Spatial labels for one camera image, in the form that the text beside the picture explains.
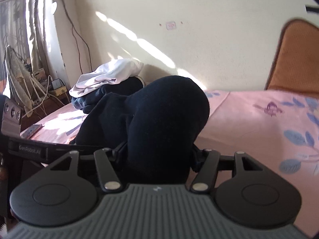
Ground black tape cross lower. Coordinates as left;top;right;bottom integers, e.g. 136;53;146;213
304;0;319;14

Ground white folded garment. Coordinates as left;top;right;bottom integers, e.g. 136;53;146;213
69;59;144;98

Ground dark folded garment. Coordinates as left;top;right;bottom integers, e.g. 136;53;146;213
71;76;145;114

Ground pink wall sticker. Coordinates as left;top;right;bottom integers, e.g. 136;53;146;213
165;21;176;30

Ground brown dotted cushion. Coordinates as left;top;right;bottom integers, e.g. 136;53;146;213
265;18;319;99

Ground standing fan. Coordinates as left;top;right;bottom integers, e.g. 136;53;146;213
3;45;49;118

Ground black wall cable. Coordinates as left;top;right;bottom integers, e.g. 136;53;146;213
53;0;94;74

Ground patterned curtain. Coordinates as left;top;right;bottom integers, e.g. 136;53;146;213
1;0;69;85

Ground pink floral bed sheet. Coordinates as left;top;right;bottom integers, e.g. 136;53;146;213
8;90;318;238

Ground navy red patterned sweater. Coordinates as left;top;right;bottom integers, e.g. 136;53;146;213
74;75;210;184

